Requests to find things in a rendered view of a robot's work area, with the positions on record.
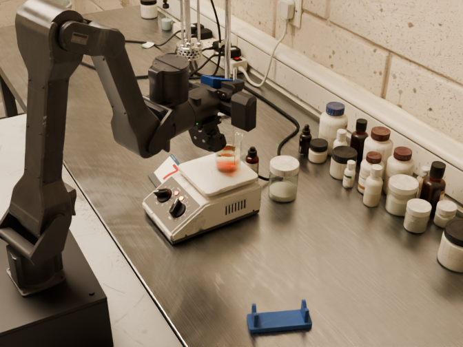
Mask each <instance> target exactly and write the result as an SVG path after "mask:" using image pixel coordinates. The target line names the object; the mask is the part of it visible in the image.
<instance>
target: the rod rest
mask: <svg viewBox="0 0 463 347"><path fill-rule="evenodd" d="M247 323H248V327H249V332H250V333H267V332H275V331H283V330H298V329H306V328H311V327H312V320H311V317H310V314H309V309H308V308H307V303H306V299H302V303H301V309H297V310H288V311H274V312H265V313H257V312H256V304H251V313H250V314H247Z"/></svg>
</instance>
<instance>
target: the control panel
mask: <svg viewBox="0 0 463 347"><path fill-rule="evenodd" d="M166 188H168V189H170V190H171V191H172V196H171V198H170V199H169V200H168V201H166V202H159V201H158V200H157V197H156V195H155V194H154V193H152V194H151V195H150V196H148V197H147V198H146V199H145V200H144V201H145V203H146V204H147V205H148V206H149V207H150V209H151V210H152V211H153V212H154V213H155V214H156V215H157V216H158V218H159V219H160V220H161V222H162V223H163V224H164V225H165V226H166V227H167V228H168V229H169V231H170V232H172V231H173V230H174V229H175V228H176V227H177V226H178V225H180V224H181V223H182V222H183V221H184V220H185V219H187V218H188V217H189V216H190V215H191V214H192V213H193V212H195V210H197V208H199V206H200V205H199V203H197V201H195V199H193V197H191V196H190V195H189V194H188V192H186V190H184V188H182V187H181V186H180V185H179V183H178V182H177V181H176V180H175V179H174V178H173V177H170V178H169V179H168V180H166V181H165V182H164V183H163V184H162V185H161V186H160V187H159V188H158V189H166ZM176 191H177V192H178V194H177V195H175V194H174V193H175V192H176ZM181 196H182V197H183V199H182V200H180V199H179V198H180V197H181ZM177 198H178V199H179V200H180V201H181V202H182V203H183V204H184V205H185V212H184V214H183V215H182V216H180V217H178V218H173V217H172V216H171V215H170V213H169V210H170V208H171V206H172V205H173V203H174V201H175V199H177Z"/></svg>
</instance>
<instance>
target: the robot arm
mask: <svg viewBox="0 0 463 347"><path fill-rule="evenodd" d="M15 29H16V34H17V45H18V49H19V51H20V53H21V56H22V58H23V61H24V63H25V66H26V68H27V71H28V97H27V113H26V129H25V160H24V172H23V175H22V177H21V178H20V179H19V181H18V182H17V183H16V185H15V186H14V187H13V190H12V195H11V199H10V206H9V207H8V209H7V210H6V212H5V213H4V215H3V217H2V219H1V220H0V238H1V239H2V240H4V241H5V242H7V243H8V245H7V246H6V251H7V254H8V262H9V267H10V268H8V269H7V270H6V271H7V274H8V275H9V277H10V279H11V280H12V282H13V283H14V285H15V286H16V288H17V290H18V291H19V292H20V294H21V296H22V297H28V296H30V295H33V294H35V293H38V292H40V291H43V290H45V289H47V288H50V287H52V286H54V285H57V284H60V283H62V282H64V281H65V276H64V274H63V273H62V272H61V270H62V269H63V260H62V253H61V252H62V251H63V250H64V247H65V241H66V238H67V235H68V230H69V228H70V225H71V222H72V216H75V215H76V212H75V202H76V189H74V188H73V187H71V186H70V185H68V184H67V183H65V182H64V181H63V179H62V170H63V152H64V142H65V124H66V115H67V106H68V88H69V80H70V77H71V75H72V74H73V73H74V71H75V70H76V68H77V67H78V66H79V64H80V63H81V61H82V60H83V55H84V54H85V55H89V56H90V57H91V59H92V62H93V64H94V66H95V69H96V71H97V74H98V75H99V78H100V80H101V83H102V86H103V88H104V90H105V93H106V95H107V98H108V100H109V102H110V105H111V107H112V112H113V115H112V119H111V121H110V123H111V127H112V133H113V137H114V140H115V141H116V143H118V144H119V145H121V146H122V147H124V148H126V149H128V150H130V151H131V152H133V153H135V154H137V155H138V156H140V157H142V158H144V159H146V158H151V157H152V156H154V155H156V154H158V153H159V152H160V151H161V150H163V151H166V152H167V153H168V152H169V151H170V140H171V139H173V138H174V137H176V136H178V135H180V134H182V133H183V132H186V131H187V130H188V132H189V134H190V137H191V140H192V142H193V144H194V145H196V146H197V147H200V148H201V149H204V150H206V151H210V152H214V153H216V152H218V151H221V150H222V149H223V148H224V147H225V146H226V144H227V142H226V139H225V135H224V134H222V133H220V131H219V128H218V124H221V121H222V118H221V116H218V113H219V112H220V113H222V114H225V115H228V116H231V125H233V126H234V127H237V128H239V129H242V130H244V131H246V132H249V131H251V130H252V129H254V128H255V127H256V106H257V98H256V97H255V96H253V95H251V94H247V93H244V92H242V90H243V88H244V86H245V82H243V81H240V80H236V81H233V79H228V78H218V77H213V76H205V75H202V76H201V77H200V83H197V82H196V83H190V82H189V60H188V59H186V58H185V57H184V56H180V55H176V54H163V55H160V56H157V57H155V59H154V60H153V61H152V67H151V68H150V69H149V70H148V79H149V82H150V94H148V95H147V96H144V95H142V94H141V90H140V87H139V85H138V82H137V80H136V76H135V73H134V70H133V68H132V64H131V62H130V59H129V56H128V54H127V50H126V49H125V37H124V35H123V34H122V33H121V31H120V30H118V29H117V28H114V27H112V26H110V25H108V24H106V23H103V22H101V21H92V20H89V19H84V18H83V17H82V16H81V14H79V13H78V12H76V11H74V10H72V9H69V8H67V7H65V6H62V5H60V4H58V3H55V2H53V1H51V0H27V1H26V2H25V3H24V4H23V5H22V6H21V7H19V8H18V10H17V13H16V17H15Z"/></svg>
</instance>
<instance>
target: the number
mask: <svg viewBox="0 0 463 347"><path fill-rule="evenodd" d="M178 171H179V170H178V166H177V164H176V163H175V162H174V161H173V160H172V158H171V157H169V158H168V159H167V160H166V161H165V162H164V163H163V164H162V166H161V167H160V168H159V169H158V170H157V171H156V172H157V173H158V175H159V176H160V177H161V178H162V180H163V181H164V182H165V181H166V180H167V179H168V178H169V177H170V176H171V175H172V174H175V173H176V172H178Z"/></svg>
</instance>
